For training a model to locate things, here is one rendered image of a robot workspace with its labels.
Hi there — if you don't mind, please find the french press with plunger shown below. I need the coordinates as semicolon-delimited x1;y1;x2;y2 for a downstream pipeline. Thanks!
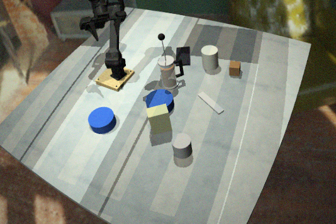
157;33;184;90

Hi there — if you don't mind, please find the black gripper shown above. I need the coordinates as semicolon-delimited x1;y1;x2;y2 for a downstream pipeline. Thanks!
79;1;127;41

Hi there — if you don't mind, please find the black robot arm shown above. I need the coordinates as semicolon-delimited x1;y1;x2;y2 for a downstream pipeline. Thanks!
89;0;127;81

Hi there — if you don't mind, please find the blue short cylinder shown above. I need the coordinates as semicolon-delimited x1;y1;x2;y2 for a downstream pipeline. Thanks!
145;89;174;113
88;107;116;134

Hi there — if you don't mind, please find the white cylinder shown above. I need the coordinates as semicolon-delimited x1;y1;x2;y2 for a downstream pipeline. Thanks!
201;45;218;70

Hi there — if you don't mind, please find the grey cylinder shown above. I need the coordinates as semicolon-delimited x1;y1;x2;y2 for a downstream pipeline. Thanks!
172;133;192;159

